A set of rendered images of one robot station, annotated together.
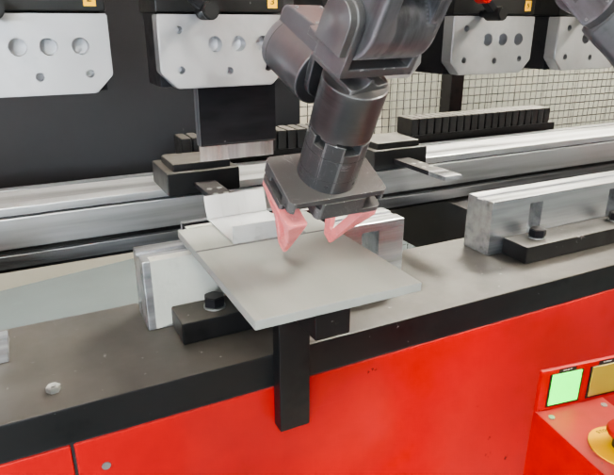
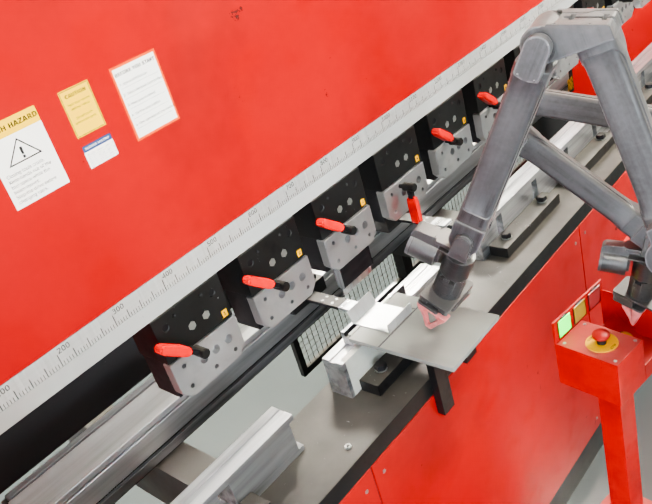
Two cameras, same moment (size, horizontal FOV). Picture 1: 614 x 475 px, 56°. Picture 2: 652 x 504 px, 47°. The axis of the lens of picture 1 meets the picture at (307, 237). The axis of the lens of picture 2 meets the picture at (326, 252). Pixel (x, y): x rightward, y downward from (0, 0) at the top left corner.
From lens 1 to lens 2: 1.03 m
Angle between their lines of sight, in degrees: 16
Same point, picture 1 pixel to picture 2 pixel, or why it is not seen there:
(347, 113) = (465, 270)
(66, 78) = (300, 295)
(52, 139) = not seen: hidden behind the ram
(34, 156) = not seen: hidden behind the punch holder
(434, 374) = (494, 347)
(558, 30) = (481, 122)
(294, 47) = (426, 248)
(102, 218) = (257, 347)
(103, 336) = (333, 413)
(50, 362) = (326, 438)
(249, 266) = (414, 342)
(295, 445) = (448, 419)
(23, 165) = not seen: hidden behind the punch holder
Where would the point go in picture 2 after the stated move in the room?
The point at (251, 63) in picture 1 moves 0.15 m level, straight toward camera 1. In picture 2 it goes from (363, 237) to (402, 261)
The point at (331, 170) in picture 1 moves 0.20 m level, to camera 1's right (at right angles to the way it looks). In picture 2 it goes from (457, 290) to (544, 248)
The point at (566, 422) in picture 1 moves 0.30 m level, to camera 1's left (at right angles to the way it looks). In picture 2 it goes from (572, 342) to (462, 400)
